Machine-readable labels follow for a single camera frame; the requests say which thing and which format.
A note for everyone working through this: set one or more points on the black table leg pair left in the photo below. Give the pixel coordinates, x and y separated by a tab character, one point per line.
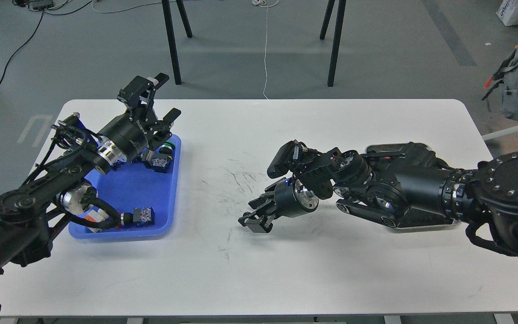
169	28

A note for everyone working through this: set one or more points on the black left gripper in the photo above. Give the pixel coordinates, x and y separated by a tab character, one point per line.
125	136

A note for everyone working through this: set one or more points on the green push button switch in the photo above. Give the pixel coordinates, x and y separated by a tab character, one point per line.
158	160

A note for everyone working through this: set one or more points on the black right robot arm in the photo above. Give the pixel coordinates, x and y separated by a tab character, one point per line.
485	198

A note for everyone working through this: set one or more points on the blue plastic tray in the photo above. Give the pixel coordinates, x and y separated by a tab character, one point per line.
133	185

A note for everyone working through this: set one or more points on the orange white switch module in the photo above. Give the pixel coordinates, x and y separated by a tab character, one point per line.
94	218

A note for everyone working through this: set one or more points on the black table leg pair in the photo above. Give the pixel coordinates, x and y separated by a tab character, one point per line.
338	30
169	28

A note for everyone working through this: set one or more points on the black table leg pair right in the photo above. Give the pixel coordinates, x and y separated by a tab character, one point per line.
338	30

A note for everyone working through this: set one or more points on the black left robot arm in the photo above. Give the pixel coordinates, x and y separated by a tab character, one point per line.
57	193

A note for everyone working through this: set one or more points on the red push button switch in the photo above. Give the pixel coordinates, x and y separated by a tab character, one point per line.
140	217

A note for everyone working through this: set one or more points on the black power adapter on floor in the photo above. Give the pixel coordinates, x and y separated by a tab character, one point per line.
34	5

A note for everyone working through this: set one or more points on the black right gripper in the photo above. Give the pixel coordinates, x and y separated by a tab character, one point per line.
286	197

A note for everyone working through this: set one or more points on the white cardboard box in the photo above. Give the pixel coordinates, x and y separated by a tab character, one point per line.
507	12

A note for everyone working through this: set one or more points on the metal tray with black mat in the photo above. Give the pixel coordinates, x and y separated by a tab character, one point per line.
406	188

